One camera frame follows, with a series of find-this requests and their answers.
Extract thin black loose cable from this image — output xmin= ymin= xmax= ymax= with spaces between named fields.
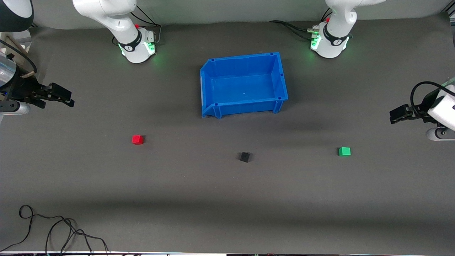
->
xmin=0 ymin=205 xmax=109 ymax=254

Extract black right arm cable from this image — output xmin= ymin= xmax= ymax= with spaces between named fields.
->
xmin=0 ymin=39 xmax=38 ymax=74

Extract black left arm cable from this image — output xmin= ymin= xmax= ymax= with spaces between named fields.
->
xmin=410 ymin=81 xmax=455 ymax=118

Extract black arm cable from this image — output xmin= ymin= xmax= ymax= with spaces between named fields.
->
xmin=0 ymin=39 xmax=38 ymax=74
xmin=410 ymin=81 xmax=455 ymax=118

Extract blue plastic storage bin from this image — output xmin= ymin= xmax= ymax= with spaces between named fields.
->
xmin=200 ymin=52 xmax=289 ymax=119

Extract black right base cables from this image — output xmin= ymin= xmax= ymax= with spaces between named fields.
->
xmin=130 ymin=5 xmax=162 ymax=46

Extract black left base cables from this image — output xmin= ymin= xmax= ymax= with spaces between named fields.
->
xmin=268 ymin=20 xmax=320 ymax=40

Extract beige grey plastic box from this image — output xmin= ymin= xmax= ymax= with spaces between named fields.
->
xmin=0 ymin=31 xmax=32 ymax=77

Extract black base cables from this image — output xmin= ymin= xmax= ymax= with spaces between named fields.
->
xmin=130 ymin=5 xmax=162 ymax=46
xmin=268 ymin=20 xmax=320 ymax=40

